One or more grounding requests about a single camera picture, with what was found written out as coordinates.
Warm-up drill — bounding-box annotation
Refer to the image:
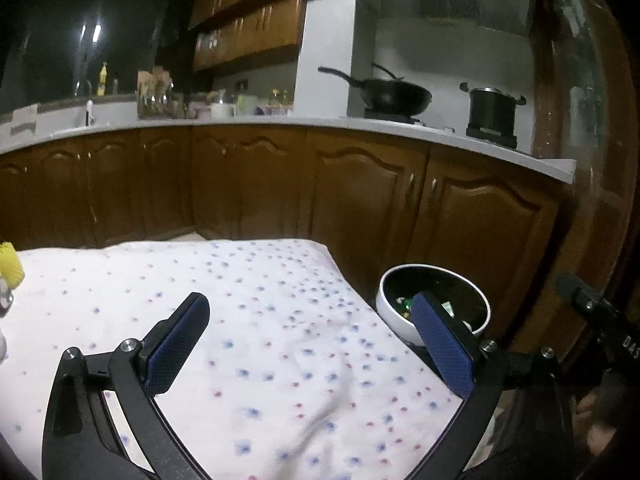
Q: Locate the dark window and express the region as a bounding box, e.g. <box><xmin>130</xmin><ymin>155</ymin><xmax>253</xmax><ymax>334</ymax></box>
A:
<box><xmin>0</xmin><ymin>0</ymin><xmax>197</xmax><ymax>117</ymax></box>

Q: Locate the black cooking pot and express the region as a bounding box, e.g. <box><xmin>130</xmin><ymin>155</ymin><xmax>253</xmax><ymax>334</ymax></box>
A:
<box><xmin>460</xmin><ymin>82</ymin><xmax>527</xmax><ymax>136</ymax></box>

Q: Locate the wooden framed glass door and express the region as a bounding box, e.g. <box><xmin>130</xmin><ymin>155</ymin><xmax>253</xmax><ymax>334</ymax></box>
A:
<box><xmin>527</xmin><ymin>0</ymin><xmax>640</xmax><ymax>366</ymax></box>

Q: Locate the wooden kitchen base cabinet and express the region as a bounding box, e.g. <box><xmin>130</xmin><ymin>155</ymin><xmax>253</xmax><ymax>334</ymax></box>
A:
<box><xmin>0</xmin><ymin>125</ymin><xmax>566</xmax><ymax>358</ymax></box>

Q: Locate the wooden wall cabinet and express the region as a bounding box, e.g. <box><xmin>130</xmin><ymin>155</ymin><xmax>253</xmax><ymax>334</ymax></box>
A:
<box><xmin>188</xmin><ymin>0</ymin><xmax>335</xmax><ymax>73</ymax></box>

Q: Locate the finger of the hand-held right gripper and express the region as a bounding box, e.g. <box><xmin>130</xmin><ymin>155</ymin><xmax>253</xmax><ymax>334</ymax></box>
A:
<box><xmin>554</xmin><ymin>272</ymin><xmax>640</xmax><ymax>376</ymax></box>

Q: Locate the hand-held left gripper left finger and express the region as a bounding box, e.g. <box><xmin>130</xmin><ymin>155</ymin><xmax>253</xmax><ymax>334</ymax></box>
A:
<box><xmin>41</xmin><ymin>291</ymin><xmax>211</xmax><ymax>480</ymax></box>

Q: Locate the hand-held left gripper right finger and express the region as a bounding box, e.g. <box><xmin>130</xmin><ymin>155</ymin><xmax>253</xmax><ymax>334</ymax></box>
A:
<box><xmin>410</xmin><ymin>290</ymin><xmax>577</xmax><ymax>480</ymax></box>

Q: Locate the rack of glass jars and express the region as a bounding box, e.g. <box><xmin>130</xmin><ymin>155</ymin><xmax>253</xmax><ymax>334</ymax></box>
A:
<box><xmin>136</xmin><ymin>66</ymin><xmax>187</xmax><ymax>120</ymax></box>

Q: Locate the white floral cloth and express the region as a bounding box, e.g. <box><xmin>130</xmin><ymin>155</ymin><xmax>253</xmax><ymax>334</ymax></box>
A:
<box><xmin>0</xmin><ymin>238</ymin><xmax>463</xmax><ymax>480</ymax></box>

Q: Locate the person's right hand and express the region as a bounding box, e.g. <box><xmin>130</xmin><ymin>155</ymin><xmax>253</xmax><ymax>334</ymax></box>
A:
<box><xmin>575</xmin><ymin>389</ymin><xmax>620</xmax><ymax>458</ymax></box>

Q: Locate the white kitchen countertop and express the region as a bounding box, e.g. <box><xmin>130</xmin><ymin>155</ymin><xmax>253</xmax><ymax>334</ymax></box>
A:
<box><xmin>0</xmin><ymin>100</ymin><xmax>577</xmax><ymax>184</ymax></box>

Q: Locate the grey dish cloth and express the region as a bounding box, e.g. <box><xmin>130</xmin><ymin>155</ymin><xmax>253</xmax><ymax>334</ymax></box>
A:
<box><xmin>9</xmin><ymin>104</ymin><xmax>42</xmax><ymax>139</ymax></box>

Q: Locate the black wok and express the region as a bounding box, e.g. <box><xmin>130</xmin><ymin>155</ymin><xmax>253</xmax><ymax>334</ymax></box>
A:
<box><xmin>317</xmin><ymin>62</ymin><xmax>433</xmax><ymax>116</ymax></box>

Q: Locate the yellow ribbed item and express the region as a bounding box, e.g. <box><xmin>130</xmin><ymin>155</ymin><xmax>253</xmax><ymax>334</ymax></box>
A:
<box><xmin>0</xmin><ymin>241</ymin><xmax>26</xmax><ymax>289</ymax></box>

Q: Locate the white bowl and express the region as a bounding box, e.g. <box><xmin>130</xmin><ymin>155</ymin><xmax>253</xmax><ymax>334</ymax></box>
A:
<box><xmin>376</xmin><ymin>263</ymin><xmax>492</xmax><ymax>347</ymax></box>

